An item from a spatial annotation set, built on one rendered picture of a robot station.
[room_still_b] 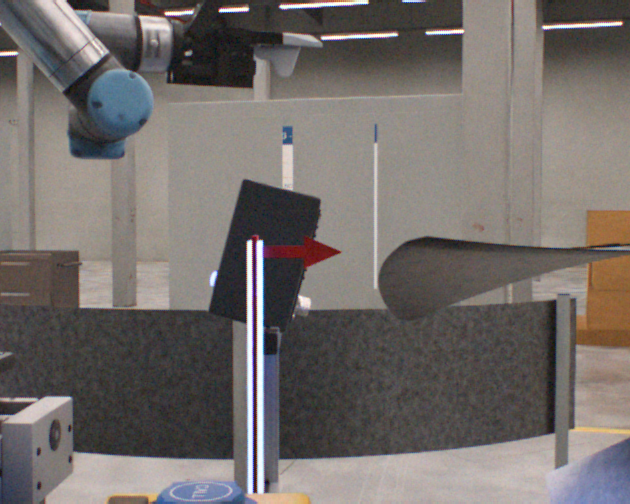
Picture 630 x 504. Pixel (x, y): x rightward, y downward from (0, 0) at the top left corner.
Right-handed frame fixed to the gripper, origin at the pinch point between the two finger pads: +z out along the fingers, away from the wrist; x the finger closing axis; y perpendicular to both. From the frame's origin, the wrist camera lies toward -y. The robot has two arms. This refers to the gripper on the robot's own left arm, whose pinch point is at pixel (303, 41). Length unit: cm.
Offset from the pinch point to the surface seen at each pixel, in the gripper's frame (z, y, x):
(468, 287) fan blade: -12, 22, 66
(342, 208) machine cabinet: 235, 89, -487
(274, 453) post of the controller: -10, 53, 22
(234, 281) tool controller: -13.1, 32.7, 12.1
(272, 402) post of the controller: -10, 47, 21
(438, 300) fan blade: -13, 24, 64
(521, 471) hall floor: 205, 175, -207
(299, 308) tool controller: -3.8, 36.6, 12.8
